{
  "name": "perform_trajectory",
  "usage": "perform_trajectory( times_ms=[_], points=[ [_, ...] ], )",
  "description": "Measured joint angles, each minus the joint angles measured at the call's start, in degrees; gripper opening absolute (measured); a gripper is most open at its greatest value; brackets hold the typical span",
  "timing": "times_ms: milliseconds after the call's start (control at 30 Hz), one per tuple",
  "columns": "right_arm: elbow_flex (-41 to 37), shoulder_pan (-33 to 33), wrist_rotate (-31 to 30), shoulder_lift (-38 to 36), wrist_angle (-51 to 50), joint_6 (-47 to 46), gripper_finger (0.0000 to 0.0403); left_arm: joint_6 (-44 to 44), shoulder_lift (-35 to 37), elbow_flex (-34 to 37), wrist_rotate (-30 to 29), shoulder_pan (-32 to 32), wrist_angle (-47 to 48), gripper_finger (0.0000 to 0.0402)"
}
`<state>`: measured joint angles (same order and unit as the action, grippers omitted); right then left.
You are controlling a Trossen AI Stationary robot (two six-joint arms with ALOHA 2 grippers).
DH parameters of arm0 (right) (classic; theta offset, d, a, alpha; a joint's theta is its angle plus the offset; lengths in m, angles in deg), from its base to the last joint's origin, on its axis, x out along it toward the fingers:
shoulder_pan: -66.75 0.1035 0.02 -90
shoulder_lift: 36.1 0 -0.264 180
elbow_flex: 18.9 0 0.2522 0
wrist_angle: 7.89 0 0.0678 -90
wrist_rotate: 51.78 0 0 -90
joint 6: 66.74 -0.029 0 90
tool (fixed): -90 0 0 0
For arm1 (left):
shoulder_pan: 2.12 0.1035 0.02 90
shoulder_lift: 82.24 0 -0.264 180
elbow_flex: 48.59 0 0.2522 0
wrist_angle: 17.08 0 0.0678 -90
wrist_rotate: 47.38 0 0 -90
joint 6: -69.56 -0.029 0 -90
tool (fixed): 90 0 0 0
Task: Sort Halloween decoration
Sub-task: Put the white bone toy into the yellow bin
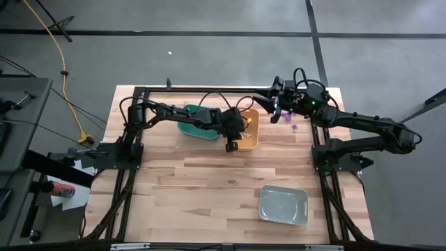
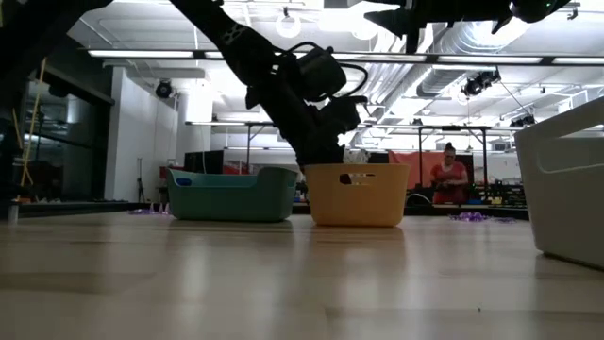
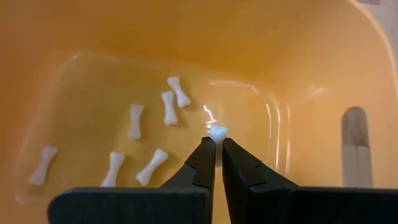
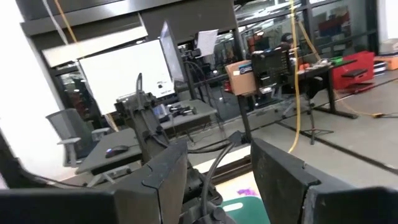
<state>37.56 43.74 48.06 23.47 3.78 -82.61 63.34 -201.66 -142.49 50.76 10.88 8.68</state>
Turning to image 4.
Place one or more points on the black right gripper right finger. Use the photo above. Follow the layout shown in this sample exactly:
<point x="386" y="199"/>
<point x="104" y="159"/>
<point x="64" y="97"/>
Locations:
<point x="286" y="186"/>

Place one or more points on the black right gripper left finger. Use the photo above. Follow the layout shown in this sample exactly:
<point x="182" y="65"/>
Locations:
<point x="140" y="202"/>

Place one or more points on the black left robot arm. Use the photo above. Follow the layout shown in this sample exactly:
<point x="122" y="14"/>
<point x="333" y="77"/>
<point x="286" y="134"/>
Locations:
<point x="146" y="130"/>

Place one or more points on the purple plastic decoration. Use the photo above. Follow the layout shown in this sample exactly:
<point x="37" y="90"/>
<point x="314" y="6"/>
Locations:
<point x="245" y="192"/>

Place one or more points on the teal plastic bin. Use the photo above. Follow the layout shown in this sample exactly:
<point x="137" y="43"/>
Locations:
<point x="248" y="214"/>

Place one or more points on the black computer mouse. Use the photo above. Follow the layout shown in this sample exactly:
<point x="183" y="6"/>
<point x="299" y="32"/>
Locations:
<point x="116" y="151"/>

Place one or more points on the black tripod stand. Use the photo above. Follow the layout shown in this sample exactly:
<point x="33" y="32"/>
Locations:
<point x="311" y="124"/>

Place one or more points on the grey desk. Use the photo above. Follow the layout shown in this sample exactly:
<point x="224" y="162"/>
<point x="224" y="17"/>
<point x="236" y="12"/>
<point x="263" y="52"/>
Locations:
<point x="102" y="143"/>

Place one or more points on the black desk leg stand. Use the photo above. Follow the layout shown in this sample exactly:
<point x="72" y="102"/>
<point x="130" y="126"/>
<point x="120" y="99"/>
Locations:
<point x="244" y="118"/>

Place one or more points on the black desk gadget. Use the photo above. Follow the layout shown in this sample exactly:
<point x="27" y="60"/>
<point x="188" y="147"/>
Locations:
<point x="183" y="109"/>

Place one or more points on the grey office chair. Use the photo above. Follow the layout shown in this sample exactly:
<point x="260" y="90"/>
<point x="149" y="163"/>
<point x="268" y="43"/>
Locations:
<point x="68" y="127"/>

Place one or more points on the black work table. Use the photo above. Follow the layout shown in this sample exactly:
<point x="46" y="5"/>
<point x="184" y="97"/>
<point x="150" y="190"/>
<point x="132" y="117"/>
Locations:
<point x="331" y="93"/>

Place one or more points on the brown cardboard box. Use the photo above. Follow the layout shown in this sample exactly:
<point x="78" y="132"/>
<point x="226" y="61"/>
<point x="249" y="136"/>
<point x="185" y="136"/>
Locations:
<point x="241" y="81"/>

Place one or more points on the large white lit screen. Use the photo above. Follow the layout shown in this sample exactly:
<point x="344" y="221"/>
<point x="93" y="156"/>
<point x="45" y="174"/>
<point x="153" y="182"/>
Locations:
<point x="124" y="74"/>

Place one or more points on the small green box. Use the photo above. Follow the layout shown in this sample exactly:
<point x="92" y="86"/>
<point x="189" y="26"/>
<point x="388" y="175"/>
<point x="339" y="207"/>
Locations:
<point x="335" y="59"/>

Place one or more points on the red tool cabinet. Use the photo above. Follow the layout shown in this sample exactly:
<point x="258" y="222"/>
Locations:
<point x="357" y="62"/>

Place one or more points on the person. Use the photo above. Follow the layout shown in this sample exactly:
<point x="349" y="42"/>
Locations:
<point x="286" y="39"/>

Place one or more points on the angled side monitor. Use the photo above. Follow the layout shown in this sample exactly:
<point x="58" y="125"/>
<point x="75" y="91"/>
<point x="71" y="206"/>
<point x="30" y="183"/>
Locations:
<point x="171" y="53"/>

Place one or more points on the orange storage box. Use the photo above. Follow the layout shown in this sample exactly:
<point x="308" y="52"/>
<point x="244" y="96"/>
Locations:
<point x="388" y="62"/>

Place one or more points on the hanging white paper sheet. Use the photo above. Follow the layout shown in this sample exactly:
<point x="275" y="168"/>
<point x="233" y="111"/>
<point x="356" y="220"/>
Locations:
<point x="206" y="42"/>

